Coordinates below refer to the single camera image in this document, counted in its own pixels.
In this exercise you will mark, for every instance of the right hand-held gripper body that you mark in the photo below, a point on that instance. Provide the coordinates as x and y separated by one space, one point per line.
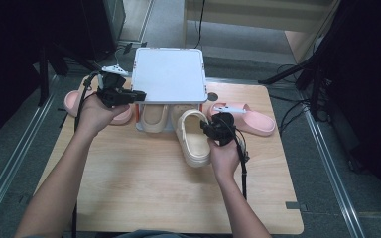
223 127

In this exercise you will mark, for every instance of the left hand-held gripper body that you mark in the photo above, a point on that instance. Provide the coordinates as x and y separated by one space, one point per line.
112 94

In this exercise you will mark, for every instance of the cream clog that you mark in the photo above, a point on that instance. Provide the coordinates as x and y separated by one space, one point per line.
193 145
153 119

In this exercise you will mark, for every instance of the pink slipper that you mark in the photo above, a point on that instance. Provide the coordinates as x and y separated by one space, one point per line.
258 122
71 102

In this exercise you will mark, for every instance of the white shoe rack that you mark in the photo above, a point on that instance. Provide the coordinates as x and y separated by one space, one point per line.
168 72

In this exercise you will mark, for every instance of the person's left hand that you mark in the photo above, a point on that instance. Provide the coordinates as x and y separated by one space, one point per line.
94 117

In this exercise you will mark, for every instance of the person's right hand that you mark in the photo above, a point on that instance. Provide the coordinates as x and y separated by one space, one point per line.
225 160

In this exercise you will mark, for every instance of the dark round disc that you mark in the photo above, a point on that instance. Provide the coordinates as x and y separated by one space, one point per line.
213 96

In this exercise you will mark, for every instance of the small black plug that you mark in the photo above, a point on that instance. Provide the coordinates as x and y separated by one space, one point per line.
128 47

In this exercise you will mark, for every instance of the dark cabinet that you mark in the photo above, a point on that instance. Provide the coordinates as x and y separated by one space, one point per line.
96 26

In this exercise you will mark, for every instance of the black tripod stand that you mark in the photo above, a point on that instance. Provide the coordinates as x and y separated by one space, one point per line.
43 76

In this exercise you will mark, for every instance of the black metal stand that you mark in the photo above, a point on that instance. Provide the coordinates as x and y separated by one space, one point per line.
316 86

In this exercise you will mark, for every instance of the dark curtain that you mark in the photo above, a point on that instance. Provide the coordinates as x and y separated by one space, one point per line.
3 66
370 82

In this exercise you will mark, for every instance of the light wooden furniture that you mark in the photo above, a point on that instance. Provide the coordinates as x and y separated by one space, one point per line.
261 16

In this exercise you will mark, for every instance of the person's grey-blue shirt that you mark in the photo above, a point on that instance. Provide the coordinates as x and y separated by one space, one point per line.
152 235

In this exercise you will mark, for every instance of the metal floor rail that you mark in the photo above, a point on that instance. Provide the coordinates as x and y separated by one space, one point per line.
333 173
13 158

